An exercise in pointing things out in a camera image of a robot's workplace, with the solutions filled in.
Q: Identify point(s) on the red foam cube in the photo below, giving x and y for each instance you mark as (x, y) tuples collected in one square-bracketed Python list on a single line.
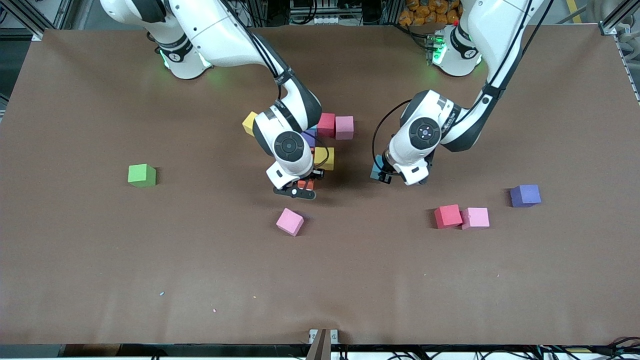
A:
[(326, 124), (448, 216)]

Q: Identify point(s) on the light blue foam cube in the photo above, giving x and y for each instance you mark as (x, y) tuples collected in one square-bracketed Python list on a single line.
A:
[(376, 167)]

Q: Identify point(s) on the white power strip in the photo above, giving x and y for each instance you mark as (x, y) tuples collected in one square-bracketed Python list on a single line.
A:
[(330, 20)]

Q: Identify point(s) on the orange foam cube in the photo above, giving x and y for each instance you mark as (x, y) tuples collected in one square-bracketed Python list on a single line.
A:
[(306, 185)]

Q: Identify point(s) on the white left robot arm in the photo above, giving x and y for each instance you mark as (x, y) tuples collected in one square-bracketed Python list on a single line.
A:
[(500, 30)]

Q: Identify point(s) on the aluminium frame post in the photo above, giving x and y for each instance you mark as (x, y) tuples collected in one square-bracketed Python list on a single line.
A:
[(617, 20), (30, 17)]

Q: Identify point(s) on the aluminium table edge rail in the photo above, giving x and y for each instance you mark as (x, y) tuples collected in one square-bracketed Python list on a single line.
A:
[(627, 65)]

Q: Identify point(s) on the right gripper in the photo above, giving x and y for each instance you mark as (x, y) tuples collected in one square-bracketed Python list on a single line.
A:
[(317, 174)]

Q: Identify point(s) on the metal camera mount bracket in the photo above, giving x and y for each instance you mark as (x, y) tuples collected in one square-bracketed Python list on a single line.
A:
[(322, 340)]

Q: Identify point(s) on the yellow foam cube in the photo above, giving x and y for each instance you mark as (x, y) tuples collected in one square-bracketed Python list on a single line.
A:
[(248, 123), (326, 156)]

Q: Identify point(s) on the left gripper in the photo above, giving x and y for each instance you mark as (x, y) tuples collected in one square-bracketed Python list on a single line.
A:
[(385, 170)]

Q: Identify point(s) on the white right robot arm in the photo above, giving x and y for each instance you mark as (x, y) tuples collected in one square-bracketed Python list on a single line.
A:
[(220, 30)]

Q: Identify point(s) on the purple foam cube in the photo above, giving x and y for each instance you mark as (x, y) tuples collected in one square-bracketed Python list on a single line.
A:
[(525, 195), (309, 139)]

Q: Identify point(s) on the orange bundle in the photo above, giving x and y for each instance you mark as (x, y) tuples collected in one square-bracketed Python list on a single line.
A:
[(425, 12)]

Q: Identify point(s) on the pink foam cube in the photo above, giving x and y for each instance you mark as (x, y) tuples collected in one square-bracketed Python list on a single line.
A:
[(475, 218), (290, 222), (344, 127)]

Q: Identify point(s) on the green foam cube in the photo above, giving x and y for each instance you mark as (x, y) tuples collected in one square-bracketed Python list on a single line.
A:
[(142, 175)]

